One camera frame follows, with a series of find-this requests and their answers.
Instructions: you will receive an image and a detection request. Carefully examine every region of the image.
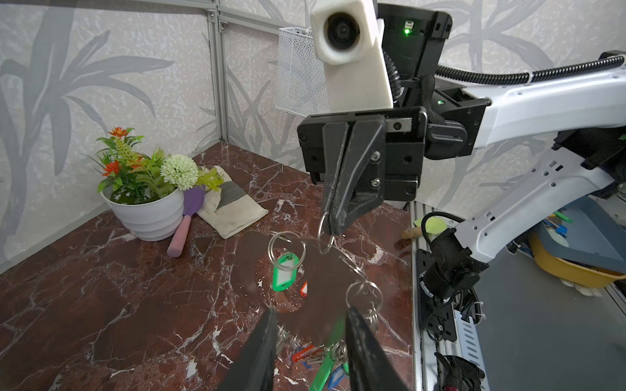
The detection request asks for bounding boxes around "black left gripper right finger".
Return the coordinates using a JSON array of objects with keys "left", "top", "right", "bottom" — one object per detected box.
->
[{"left": 345, "top": 307, "right": 408, "bottom": 391}]

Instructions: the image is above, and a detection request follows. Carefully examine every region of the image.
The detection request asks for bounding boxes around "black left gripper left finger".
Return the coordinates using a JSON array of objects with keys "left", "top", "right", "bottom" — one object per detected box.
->
[{"left": 218, "top": 308, "right": 278, "bottom": 391}]

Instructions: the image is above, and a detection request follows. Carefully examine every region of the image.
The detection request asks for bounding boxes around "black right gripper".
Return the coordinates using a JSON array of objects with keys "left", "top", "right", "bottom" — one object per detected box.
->
[{"left": 297, "top": 108, "right": 425, "bottom": 236}]

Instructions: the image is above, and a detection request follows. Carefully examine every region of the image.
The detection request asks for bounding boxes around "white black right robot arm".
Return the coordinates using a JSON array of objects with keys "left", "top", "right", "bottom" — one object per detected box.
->
[{"left": 298, "top": 1, "right": 625, "bottom": 301}]

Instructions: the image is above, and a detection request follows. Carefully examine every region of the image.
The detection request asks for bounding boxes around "green key tag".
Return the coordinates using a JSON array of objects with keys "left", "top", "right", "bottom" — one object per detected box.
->
[{"left": 272, "top": 253, "right": 300, "bottom": 293}]

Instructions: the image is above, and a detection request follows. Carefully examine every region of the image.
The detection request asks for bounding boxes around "green garden trowel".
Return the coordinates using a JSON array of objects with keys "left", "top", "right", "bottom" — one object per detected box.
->
[{"left": 400, "top": 217, "right": 448, "bottom": 239}]

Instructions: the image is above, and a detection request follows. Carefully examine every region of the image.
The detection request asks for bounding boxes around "beige grey garden glove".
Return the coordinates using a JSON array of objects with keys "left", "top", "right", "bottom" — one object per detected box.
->
[{"left": 197, "top": 166, "right": 268, "bottom": 239}]

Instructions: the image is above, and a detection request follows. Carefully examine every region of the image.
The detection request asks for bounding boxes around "white flower pot with plant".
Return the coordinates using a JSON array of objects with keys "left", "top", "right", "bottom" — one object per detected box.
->
[{"left": 91, "top": 127, "right": 225, "bottom": 242}]

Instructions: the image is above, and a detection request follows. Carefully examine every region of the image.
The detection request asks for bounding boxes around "yellow bowl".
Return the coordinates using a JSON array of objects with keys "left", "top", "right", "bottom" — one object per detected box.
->
[{"left": 529, "top": 233, "right": 625, "bottom": 289}]

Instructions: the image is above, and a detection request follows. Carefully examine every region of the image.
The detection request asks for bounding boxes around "white wire mesh basket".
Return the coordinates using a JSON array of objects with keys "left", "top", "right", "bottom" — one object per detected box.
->
[{"left": 275, "top": 27, "right": 329, "bottom": 117}]

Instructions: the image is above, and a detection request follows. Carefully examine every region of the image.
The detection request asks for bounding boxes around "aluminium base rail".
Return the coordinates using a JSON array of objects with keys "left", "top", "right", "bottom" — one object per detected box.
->
[{"left": 409, "top": 201, "right": 489, "bottom": 390}]

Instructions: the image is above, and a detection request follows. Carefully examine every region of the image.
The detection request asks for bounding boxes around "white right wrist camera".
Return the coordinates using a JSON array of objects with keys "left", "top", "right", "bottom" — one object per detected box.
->
[{"left": 310, "top": 0, "right": 393, "bottom": 112}]

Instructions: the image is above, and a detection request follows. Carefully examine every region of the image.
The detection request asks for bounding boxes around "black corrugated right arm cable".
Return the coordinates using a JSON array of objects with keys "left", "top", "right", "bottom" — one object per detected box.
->
[{"left": 432, "top": 54, "right": 626, "bottom": 86}]

